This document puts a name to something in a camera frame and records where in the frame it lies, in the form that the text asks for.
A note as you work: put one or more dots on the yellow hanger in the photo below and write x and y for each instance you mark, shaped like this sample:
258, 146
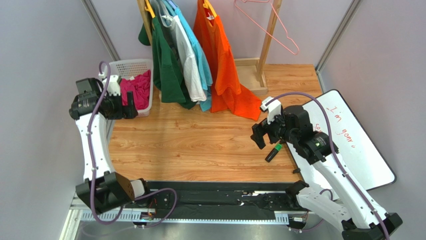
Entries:
149, 8

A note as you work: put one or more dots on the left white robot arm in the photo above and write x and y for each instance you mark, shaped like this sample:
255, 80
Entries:
97, 102

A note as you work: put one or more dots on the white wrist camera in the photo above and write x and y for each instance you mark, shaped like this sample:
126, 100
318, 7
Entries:
113, 88
273, 108

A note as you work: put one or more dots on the green black highlighter marker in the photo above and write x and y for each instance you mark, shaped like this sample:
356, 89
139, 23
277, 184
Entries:
273, 152

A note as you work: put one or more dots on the green t shirt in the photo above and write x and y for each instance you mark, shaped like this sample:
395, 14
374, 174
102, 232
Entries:
167, 74

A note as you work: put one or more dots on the orange t shirt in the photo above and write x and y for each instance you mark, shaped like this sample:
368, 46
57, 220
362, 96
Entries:
227, 93

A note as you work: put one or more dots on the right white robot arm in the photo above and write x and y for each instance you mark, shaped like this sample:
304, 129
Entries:
359, 217

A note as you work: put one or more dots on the magenta t shirt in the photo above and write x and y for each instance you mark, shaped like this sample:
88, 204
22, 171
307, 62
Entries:
141, 88

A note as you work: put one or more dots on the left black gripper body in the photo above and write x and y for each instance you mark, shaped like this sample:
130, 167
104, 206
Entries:
116, 110

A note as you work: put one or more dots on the wooden clothes rack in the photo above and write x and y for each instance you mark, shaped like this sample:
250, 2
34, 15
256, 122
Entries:
250, 70

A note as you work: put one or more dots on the white plastic laundry basket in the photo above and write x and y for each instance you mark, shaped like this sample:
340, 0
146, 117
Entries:
128, 69

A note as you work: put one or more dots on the light blue t shirt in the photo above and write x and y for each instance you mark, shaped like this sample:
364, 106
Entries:
203, 66

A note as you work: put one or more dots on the white whiteboard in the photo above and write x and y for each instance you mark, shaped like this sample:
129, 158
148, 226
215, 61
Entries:
355, 147

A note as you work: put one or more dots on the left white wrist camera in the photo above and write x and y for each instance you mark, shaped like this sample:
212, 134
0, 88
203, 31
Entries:
113, 88

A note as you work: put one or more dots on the small black clip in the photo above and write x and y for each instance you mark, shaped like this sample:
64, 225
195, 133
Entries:
296, 171

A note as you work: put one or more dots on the white t shirt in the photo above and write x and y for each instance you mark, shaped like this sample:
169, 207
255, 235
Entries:
188, 61

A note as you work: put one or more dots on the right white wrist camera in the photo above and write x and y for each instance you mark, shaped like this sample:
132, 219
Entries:
273, 108

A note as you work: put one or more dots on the grey t shirt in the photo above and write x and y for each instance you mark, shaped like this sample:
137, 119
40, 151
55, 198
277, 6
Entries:
164, 16

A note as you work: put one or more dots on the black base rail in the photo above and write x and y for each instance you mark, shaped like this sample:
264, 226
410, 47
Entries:
192, 200

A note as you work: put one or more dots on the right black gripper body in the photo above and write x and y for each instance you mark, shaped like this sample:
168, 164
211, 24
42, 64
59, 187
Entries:
266, 131

